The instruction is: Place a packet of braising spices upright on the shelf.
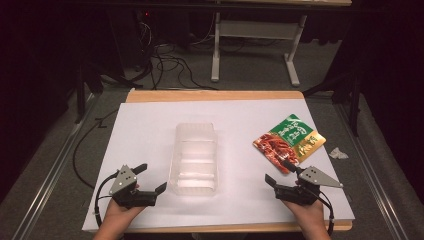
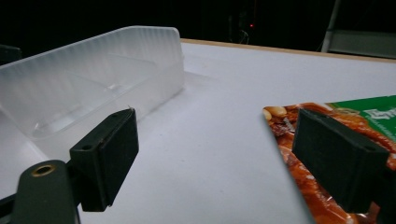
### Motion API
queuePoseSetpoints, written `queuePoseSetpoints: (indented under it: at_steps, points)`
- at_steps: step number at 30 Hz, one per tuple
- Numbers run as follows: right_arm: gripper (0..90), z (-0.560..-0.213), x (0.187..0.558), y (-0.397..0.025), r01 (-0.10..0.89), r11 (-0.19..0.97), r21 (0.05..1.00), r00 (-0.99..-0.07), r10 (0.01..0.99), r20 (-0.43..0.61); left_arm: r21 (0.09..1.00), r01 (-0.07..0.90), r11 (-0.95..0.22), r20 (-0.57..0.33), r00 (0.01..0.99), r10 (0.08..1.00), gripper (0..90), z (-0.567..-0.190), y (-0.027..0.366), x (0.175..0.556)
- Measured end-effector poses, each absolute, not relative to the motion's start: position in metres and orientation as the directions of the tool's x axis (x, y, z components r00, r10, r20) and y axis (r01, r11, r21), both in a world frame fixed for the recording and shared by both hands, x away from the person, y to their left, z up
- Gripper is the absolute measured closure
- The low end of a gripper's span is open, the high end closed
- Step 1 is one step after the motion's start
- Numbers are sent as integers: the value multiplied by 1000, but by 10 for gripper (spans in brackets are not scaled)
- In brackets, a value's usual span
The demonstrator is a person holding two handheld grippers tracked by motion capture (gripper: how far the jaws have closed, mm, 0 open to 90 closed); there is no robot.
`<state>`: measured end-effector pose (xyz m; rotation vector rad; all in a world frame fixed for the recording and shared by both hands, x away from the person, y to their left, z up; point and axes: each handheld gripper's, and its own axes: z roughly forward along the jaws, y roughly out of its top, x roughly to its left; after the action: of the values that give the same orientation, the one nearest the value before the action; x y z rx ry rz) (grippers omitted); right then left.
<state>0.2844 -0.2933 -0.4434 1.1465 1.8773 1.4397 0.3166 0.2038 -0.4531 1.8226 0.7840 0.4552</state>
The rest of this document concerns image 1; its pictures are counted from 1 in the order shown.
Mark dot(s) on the black metal stand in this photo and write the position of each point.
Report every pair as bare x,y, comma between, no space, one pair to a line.
80,96
354,103

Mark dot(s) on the wooden table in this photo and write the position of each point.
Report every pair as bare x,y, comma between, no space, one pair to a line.
200,96

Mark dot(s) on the white paper sheet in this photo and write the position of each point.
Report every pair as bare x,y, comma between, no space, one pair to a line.
150,126

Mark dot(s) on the person's left hand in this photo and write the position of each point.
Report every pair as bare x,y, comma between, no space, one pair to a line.
120,213

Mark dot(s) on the metal floor rail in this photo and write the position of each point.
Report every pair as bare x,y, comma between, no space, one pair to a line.
370,180
50,180

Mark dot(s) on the crumpled white paper scrap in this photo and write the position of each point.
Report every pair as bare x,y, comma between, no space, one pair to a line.
338,153

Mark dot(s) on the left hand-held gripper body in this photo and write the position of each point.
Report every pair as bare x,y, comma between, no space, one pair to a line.
124,181

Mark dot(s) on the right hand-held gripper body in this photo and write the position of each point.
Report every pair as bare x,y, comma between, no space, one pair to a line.
316,178

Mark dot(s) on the person's right hand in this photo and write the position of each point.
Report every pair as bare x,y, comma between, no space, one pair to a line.
310,215

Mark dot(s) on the clear plastic container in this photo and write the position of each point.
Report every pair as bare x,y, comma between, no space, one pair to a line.
195,133

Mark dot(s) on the white desk frame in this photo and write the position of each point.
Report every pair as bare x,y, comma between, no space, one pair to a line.
215,50

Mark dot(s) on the dark computer case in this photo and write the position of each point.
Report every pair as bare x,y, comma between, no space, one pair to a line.
128,43

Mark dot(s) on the green and red snack packet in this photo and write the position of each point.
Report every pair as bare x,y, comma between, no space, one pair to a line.
283,146

